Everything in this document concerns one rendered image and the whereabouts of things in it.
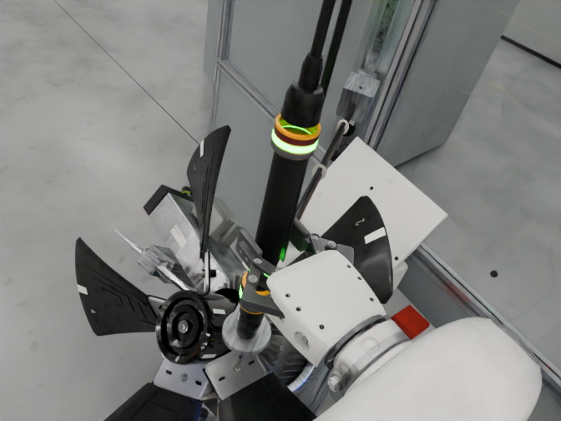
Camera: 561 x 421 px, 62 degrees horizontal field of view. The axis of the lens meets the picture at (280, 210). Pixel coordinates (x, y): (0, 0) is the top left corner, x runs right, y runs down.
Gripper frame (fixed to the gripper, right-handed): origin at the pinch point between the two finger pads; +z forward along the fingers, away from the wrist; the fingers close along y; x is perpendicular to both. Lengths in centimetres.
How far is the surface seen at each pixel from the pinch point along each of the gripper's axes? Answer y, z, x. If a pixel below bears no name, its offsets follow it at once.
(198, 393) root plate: -4.5, 3.5, -41.9
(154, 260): 1, 33, -41
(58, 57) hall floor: 55, 330, -152
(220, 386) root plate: -3.6, -1.0, -32.0
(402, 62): 70, 41, -8
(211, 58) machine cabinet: 148, 261, -130
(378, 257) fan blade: 16.5, -4.8, -6.9
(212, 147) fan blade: 11.1, 31.8, -12.5
